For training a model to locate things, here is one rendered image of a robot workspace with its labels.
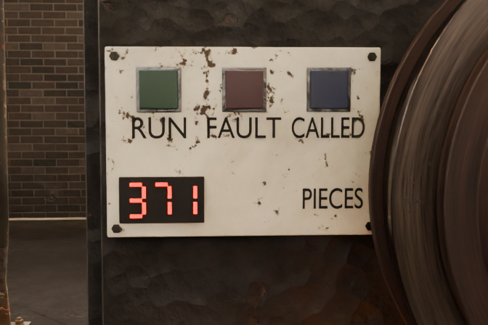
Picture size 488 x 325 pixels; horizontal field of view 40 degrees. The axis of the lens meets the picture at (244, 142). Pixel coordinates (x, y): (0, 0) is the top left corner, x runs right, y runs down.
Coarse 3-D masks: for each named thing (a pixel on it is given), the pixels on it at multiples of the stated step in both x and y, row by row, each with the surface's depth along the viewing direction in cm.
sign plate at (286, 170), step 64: (128, 64) 62; (192, 64) 63; (256, 64) 63; (320, 64) 63; (128, 128) 63; (192, 128) 63; (256, 128) 63; (320, 128) 64; (128, 192) 63; (192, 192) 63; (256, 192) 64; (320, 192) 64
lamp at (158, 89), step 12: (144, 72) 62; (156, 72) 62; (168, 72) 62; (144, 84) 62; (156, 84) 62; (168, 84) 62; (144, 96) 62; (156, 96) 62; (168, 96) 62; (144, 108) 62; (156, 108) 62; (168, 108) 62
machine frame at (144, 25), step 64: (128, 0) 64; (192, 0) 64; (256, 0) 65; (320, 0) 65; (384, 0) 65; (384, 64) 66; (128, 256) 66; (192, 256) 66; (256, 256) 66; (320, 256) 67; (128, 320) 66; (192, 320) 66; (256, 320) 67; (320, 320) 67; (384, 320) 67
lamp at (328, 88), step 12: (312, 72) 63; (324, 72) 63; (336, 72) 63; (348, 72) 63; (312, 84) 63; (324, 84) 63; (336, 84) 63; (348, 84) 63; (312, 96) 63; (324, 96) 63; (336, 96) 63; (312, 108) 63; (324, 108) 63; (336, 108) 63
